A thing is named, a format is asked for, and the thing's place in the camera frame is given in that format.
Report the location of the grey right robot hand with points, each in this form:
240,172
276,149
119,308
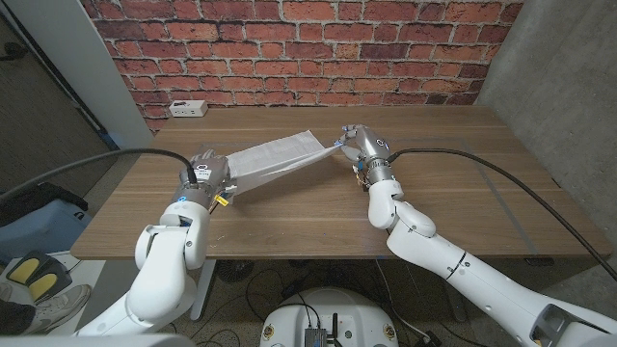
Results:
371,147

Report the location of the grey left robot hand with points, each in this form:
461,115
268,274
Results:
207,176

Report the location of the white handkerchief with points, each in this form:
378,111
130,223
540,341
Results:
270,154

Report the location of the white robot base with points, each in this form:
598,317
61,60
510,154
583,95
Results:
352,313

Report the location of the silver box on robot base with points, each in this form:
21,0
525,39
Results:
315,337

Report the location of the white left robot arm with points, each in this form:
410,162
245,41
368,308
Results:
164,270

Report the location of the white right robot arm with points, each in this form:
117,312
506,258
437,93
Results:
482,284

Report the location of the white power strip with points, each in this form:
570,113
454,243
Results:
188,108

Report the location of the black round fan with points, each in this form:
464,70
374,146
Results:
233,271

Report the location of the brick print backdrop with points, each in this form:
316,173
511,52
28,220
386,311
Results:
308,48

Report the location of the metal table leg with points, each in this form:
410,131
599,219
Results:
202,294
455,308

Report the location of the black bag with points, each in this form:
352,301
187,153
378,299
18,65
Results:
29,197

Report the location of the black foot pedal yellow pads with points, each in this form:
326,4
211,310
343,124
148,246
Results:
38,277

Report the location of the white robot torso rim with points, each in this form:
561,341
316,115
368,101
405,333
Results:
96,340

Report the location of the white sneaker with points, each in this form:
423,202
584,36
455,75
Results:
58,308

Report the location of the black power adapter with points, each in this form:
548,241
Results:
428,338

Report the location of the person's dark trouser leg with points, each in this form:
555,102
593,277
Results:
14,318

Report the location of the white wall column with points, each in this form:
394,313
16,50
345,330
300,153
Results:
82,58

